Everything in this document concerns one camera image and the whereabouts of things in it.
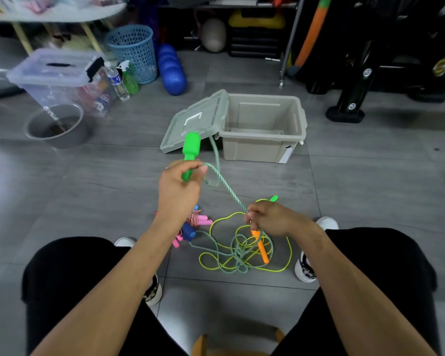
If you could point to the person's left hand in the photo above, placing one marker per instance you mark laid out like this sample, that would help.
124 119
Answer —
176 198

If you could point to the person's right hand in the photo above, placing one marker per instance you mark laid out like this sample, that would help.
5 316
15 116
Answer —
282 220

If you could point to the grey plastic storage box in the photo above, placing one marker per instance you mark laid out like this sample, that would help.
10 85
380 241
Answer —
252 151

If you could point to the person's left forearm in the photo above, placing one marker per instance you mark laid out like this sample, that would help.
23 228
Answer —
104 304

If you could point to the person's right forearm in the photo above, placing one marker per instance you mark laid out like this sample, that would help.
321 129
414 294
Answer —
367 304

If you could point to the grey-green box lid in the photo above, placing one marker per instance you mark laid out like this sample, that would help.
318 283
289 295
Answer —
191 126

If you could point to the person's right leg black trousers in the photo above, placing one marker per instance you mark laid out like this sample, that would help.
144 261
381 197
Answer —
396 259

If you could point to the person's leg black trousers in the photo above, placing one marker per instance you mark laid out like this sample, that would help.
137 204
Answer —
396 259
55 278

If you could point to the person's left leg black trousers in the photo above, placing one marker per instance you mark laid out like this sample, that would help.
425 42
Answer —
55 278

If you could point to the white right shoe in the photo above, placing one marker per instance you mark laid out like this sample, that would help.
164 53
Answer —
304 272

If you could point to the white shoe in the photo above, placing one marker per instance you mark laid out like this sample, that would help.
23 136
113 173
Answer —
154 294
304 272

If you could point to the white left shoe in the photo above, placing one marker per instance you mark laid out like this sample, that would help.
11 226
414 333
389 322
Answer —
154 294

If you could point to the grey metal bowl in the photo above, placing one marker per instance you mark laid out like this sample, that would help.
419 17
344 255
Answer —
79 138

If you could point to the clear water bottle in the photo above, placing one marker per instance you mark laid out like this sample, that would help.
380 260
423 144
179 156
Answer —
120 90

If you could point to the green spray bottle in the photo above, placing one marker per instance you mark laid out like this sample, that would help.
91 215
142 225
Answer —
130 84

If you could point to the black dumbbell rack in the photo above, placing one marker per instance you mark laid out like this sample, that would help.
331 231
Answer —
350 100

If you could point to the wooden stool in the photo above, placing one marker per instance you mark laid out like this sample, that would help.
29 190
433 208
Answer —
198 346

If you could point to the light blue mesh basket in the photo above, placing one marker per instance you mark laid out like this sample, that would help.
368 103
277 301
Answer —
131 51

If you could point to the beige exercise ball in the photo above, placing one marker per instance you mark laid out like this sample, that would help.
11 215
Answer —
214 35

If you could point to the clear plastic lidded bin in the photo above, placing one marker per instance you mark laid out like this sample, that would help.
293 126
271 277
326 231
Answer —
44 81

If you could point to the orange and green foam stick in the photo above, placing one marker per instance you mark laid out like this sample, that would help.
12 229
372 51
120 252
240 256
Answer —
311 37

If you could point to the rolled grey yoga mat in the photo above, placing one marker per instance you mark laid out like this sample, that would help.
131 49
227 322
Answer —
189 0

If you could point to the black dumbbell gold end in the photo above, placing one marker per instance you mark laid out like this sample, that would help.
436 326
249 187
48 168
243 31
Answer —
443 65

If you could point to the clear plastic bag of items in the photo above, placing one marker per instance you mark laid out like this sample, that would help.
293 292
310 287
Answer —
40 2

